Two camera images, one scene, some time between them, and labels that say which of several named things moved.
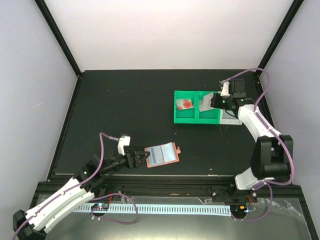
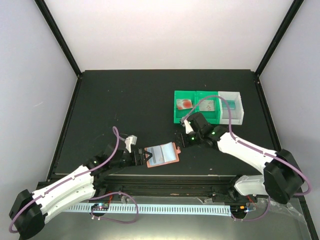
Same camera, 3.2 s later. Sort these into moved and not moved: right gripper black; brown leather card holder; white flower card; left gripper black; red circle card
Moved: white flower card; right gripper black
Not moved: left gripper black; red circle card; brown leather card holder
